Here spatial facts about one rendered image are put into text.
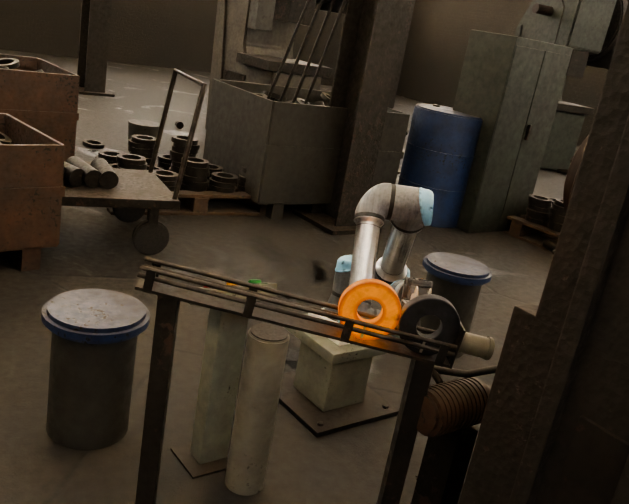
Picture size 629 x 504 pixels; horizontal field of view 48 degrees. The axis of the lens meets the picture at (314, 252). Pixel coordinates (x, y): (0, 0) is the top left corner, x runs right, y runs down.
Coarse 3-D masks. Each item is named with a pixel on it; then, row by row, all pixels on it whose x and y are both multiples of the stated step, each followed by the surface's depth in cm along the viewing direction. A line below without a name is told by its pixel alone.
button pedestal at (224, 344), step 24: (216, 312) 206; (216, 336) 206; (240, 336) 211; (216, 360) 209; (240, 360) 214; (216, 384) 212; (216, 408) 215; (216, 432) 219; (192, 456) 223; (216, 456) 223
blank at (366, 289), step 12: (348, 288) 173; (360, 288) 171; (372, 288) 171; (384, 288) 171; (348, 300) 172; (360, 300) 172; (384, 300) 172; (396, 300) 172; (348, 312) 173; (384, 312) 173; (396, 312) 173; (384, 324) 174; (396, 324) 174; (360, 336) 175
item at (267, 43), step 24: (240, 0) 701; (264, 0) 650; (288, 0) 673; (312, 0) 686; (336, 0) 728; (216, 24) 735; (240, 24) 704; (264, 24) 660; (288, 24) 730; (216, 48) 739; (240, 48) 708; (264, 48) 720; (216, 72) 742; (240, 72) 711; (264, 72) 682; (288, 72) 681; (312, 72) 701
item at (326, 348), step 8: (288, 328) 263; (296, 336) 260; (304, 336) 256; (312, 336) 254; (320, 336) 255; (312, 344) 252; (320, 344) 249; (328, 344) 250; (336, 344) 251; (352, 344) 253; (320, 352) 248; (328, 352) 245; (336, 352) 245; (344, 352) 246; (352, 352) 248; (360, 352) 251; (368, 352) 253; (376, 352) 256; (384, 352) 259; (328, 360) 245; (336, 360) 244; (344, 360) 247; (352, 360) 250
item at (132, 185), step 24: (168, 96) 417; (192, 120) 372; (72, 168) 370; (96, 168) 387; (72, 192) 362; (96, 192) 369; (120, 192) 377; (144, 192) 385; (168, 192) 393; (120, 216) 429; (144, 240) 382; (168, 240) 389
